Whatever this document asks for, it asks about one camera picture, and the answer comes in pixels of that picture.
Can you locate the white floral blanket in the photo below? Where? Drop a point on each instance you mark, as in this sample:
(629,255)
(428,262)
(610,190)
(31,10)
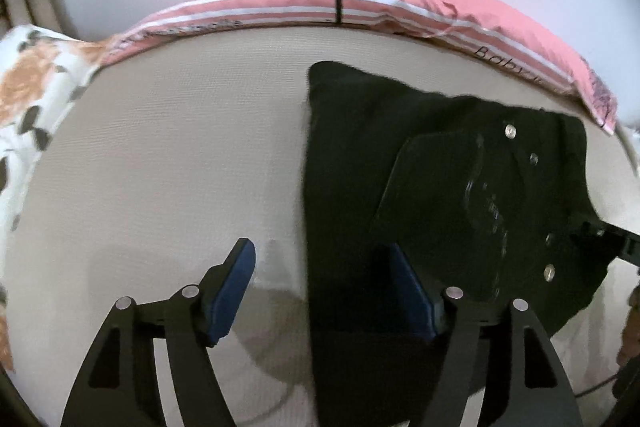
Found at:
(30,82)

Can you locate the person's right hand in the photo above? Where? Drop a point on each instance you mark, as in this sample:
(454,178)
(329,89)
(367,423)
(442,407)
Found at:
(631,332)

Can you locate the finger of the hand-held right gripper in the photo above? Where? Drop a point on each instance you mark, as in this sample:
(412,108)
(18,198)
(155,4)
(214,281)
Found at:
(625,243)

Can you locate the black pants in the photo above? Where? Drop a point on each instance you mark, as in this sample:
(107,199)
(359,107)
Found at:
(350,157)

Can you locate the pink striped tree-print pillow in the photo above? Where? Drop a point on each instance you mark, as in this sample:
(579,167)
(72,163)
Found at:
(450,7)

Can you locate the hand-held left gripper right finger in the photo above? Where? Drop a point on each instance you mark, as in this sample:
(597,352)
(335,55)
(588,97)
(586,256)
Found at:
(411,289)

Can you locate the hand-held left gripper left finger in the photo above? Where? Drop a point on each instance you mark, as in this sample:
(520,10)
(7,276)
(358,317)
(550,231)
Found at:
(231,289)

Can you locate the beige bed mattress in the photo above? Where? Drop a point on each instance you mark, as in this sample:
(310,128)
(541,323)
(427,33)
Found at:
(175,132)

